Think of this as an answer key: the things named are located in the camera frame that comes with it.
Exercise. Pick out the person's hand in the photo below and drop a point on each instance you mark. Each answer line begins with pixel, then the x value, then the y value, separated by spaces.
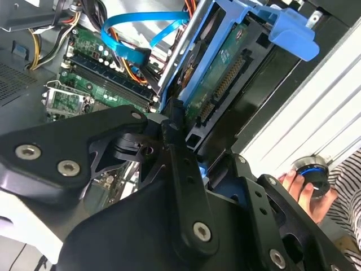
pixel 307 203

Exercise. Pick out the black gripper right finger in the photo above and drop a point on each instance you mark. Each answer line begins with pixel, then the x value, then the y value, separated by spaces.
pixel 270 226

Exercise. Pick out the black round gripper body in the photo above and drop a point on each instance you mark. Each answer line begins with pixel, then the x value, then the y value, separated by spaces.
pixel 127 240

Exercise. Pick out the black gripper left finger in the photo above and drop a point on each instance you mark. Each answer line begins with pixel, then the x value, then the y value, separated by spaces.
pixel 56 135

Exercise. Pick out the hard disk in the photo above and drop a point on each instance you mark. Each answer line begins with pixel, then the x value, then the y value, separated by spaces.
pixel 225 65

